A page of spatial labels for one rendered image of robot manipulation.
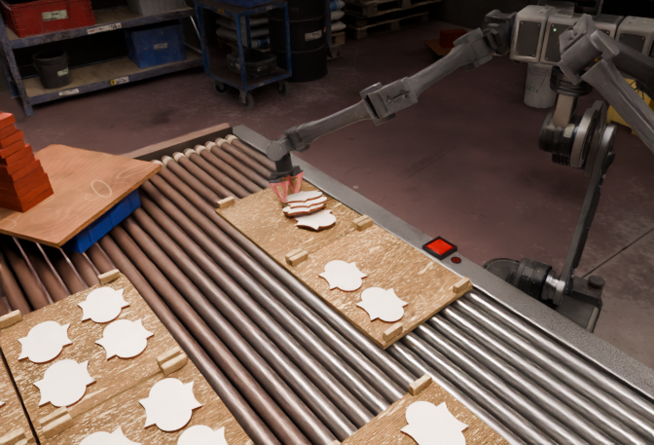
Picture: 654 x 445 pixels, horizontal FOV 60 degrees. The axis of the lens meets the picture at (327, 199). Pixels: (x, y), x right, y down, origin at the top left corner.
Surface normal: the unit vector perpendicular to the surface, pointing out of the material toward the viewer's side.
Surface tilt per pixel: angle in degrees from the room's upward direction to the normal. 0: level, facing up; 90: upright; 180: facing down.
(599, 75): 87
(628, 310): 0
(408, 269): 0
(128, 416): 0
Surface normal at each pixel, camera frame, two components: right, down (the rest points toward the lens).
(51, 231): -0.02, -0.85
